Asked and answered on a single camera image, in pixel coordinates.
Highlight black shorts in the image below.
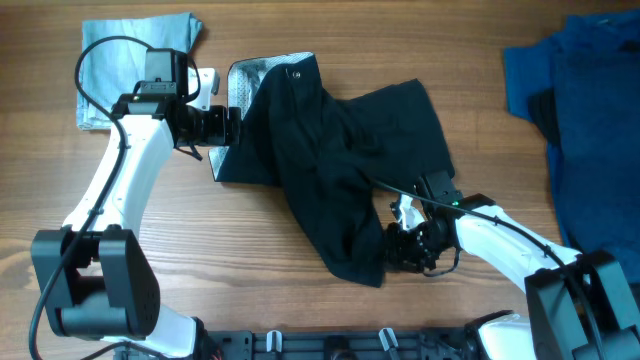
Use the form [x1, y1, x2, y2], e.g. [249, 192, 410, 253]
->
[210, 52, 455, 287]

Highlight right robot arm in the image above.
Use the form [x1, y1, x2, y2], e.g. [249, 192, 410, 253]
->
[385, 172, 639, 359]

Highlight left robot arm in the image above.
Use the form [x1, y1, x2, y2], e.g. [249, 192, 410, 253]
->
[28, 48, 240, 359]

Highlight blue t-shirt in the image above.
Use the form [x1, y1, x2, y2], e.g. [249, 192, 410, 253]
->
[503, 10, 639, 284]

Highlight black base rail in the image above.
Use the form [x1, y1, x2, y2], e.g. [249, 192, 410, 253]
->
[112, 327, 501, 360]

